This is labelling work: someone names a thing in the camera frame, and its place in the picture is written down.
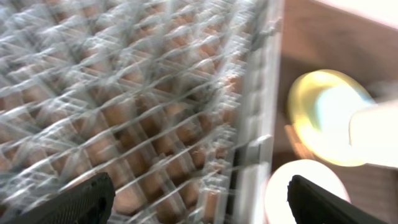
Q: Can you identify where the grey plastic dish rack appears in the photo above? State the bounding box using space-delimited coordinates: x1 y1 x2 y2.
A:
1 0 284 223

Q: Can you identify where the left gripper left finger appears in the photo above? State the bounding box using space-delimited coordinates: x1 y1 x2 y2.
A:
6 172 116 224

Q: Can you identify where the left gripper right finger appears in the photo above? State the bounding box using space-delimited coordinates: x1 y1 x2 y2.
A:
287 175 386 224

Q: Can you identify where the brown serving tray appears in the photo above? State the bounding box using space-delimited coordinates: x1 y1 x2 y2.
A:
272 55 397 223

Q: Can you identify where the yellow round plate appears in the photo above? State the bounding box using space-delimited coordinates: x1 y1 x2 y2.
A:
287 69 371 167

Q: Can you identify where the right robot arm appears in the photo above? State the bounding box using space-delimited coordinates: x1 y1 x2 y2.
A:
349 100 397 169

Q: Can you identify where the pink bowl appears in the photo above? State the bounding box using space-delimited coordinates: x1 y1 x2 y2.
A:
264 159 351 224

